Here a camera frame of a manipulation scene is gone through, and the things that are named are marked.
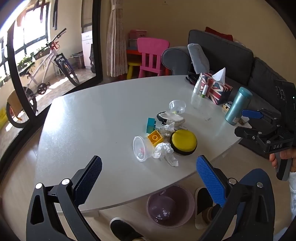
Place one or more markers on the person's right hand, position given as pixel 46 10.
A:
pixel 293 160

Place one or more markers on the small crumpled white tissue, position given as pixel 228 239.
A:
pixel 168 129

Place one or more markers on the purple plastic waste bin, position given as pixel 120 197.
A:
pixel 182 201

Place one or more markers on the person's blue trouser leg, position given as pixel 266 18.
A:
pixel 256 177

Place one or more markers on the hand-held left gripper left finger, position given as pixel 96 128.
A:
pixel 90 178

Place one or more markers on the pink storage boxes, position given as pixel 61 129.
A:
pixel 137 37

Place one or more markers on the white cabinet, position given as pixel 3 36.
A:
pixel 86 48

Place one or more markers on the beige patterned curtain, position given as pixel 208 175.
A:
pixel 116 41

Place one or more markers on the light grey cushion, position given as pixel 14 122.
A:
pixel 198 58

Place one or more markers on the red children's table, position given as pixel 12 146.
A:
pixel 133 51

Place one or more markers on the black door frame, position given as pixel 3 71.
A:
pixel 97 46

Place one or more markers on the yellow children's stool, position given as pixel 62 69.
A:
pixel 134 67

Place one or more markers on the grey fabric sofa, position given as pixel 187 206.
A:
pixel 222 48

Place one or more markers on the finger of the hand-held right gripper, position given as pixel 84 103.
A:
pixel 251 113
pixel 247 133

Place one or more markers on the white bicycle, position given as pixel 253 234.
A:
pixel 49 62

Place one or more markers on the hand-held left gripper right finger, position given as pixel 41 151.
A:
pixel 210 183

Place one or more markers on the pink children's chair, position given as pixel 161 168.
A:
pixel 151 48

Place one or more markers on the yellow round zip case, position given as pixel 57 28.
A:
pixel 183 141

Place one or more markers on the teal metal thermos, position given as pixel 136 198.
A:
pixel 238 106

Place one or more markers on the flag print tissue box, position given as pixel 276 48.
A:
pixel 217 89

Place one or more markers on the person's right forearm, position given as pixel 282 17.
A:
pixel 293 187

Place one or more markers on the clear plastic bowl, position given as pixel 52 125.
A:
pixel 177 106

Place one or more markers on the black and white zip pouch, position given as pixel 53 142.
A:
pixel 172 117

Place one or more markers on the small white green-capped tube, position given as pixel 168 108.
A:
pixel 204 90

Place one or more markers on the white tube bottle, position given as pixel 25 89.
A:
pixel 197 85

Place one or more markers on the window planter with plants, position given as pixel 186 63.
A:
pixel 27 60

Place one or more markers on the teal toy brick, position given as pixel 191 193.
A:
pixel 150 124

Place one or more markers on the yellow toy brick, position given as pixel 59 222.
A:
pixel 155 137

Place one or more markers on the clear plastic cup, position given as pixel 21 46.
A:
pixel 142 148

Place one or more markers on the red cushion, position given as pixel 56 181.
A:
pixel 219 33

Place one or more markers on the black and beige shoe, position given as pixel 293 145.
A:
pixel 203 206

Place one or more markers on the large white tissue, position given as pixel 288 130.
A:
pixel 164 150

